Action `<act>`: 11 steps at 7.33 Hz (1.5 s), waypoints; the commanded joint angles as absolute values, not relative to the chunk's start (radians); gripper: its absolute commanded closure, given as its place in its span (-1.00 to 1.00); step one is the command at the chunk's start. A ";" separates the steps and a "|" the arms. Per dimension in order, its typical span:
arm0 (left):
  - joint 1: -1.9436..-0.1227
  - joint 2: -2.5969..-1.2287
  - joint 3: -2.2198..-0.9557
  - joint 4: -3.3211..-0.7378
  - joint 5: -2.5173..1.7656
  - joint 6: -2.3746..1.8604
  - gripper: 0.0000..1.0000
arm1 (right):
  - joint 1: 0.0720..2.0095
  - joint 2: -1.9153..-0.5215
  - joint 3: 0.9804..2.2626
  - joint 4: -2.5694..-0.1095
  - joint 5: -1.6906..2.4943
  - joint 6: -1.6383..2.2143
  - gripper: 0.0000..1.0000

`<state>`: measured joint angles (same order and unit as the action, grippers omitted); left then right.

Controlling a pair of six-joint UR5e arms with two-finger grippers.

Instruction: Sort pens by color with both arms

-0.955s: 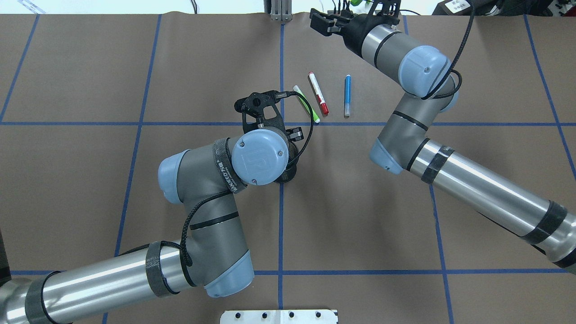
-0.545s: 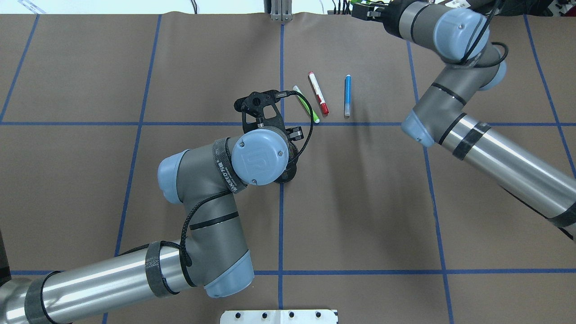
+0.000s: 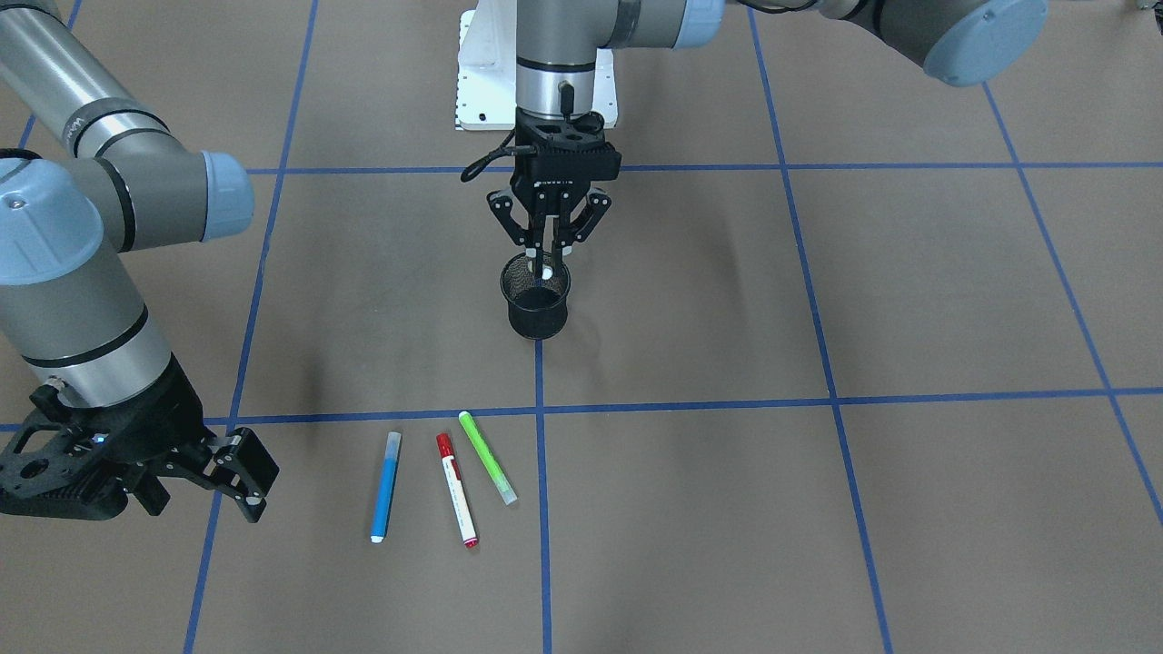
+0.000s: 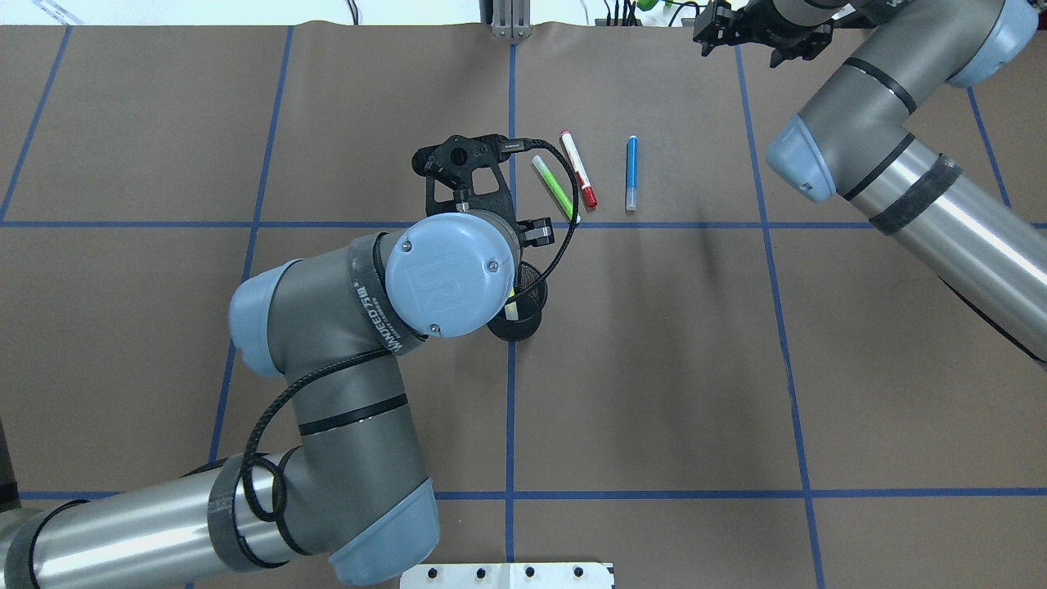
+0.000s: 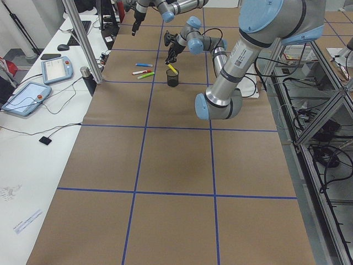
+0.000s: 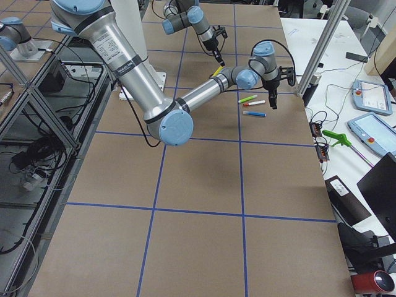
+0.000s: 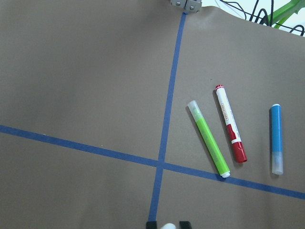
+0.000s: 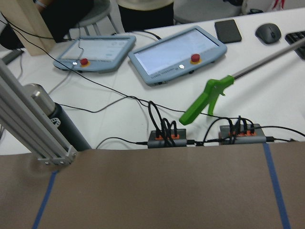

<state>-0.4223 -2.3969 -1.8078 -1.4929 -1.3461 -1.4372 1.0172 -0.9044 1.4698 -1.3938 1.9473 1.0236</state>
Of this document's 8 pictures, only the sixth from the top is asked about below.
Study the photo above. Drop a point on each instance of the red capped white marker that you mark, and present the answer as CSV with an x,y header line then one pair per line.
x,y
253,103

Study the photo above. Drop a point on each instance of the aluminium frame rack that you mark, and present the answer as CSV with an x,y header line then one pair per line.
x,y
53,91

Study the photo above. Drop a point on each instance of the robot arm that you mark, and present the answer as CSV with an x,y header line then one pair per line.
x,y
179,15
168,120

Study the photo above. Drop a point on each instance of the far teach pendant tablet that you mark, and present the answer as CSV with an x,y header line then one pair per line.
x,y
370,96

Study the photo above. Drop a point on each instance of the black smartphone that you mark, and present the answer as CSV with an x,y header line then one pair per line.
x,y
356,57

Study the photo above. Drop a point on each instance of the black box on desk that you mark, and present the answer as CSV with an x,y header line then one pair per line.
x,y
346,203

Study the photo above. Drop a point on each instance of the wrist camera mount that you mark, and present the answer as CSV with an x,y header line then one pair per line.
x,y
220,31
288,74

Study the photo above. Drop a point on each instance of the green highlighter pen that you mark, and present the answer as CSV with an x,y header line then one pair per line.
x,y
247,99

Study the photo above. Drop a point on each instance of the black monitor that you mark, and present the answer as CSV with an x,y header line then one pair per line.
x,y
378,189

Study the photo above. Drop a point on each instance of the near teach pendant tablet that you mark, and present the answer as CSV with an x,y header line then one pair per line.
x,y
374,132

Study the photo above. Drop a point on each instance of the orange black cable hub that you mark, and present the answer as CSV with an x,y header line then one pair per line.
x,y
315,129

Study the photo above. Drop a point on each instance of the blue marker pen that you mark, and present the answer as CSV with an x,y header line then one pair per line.
x,y
253,113

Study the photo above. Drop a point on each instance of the brown paper table cover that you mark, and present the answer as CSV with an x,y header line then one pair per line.
x,y
239,210

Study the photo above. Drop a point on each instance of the teach pendant tablet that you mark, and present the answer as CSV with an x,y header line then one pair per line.
x,y
370,96
374,132

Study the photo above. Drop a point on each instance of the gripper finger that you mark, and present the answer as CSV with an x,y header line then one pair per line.
x,y
272,98
220,59
215,54

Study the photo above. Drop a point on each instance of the aluminium frame post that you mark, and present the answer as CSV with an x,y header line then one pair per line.
x,y
332,23

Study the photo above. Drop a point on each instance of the green plastic grabber tool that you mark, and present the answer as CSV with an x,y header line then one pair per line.
x,y
341,138

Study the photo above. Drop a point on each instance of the red cylindrical speaker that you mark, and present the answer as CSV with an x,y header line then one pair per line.
x,y
373,282

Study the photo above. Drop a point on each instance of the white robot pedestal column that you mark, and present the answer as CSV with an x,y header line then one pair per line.
x,y
128,19

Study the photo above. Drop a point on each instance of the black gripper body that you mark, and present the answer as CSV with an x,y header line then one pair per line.
x,y
211,46
270,87

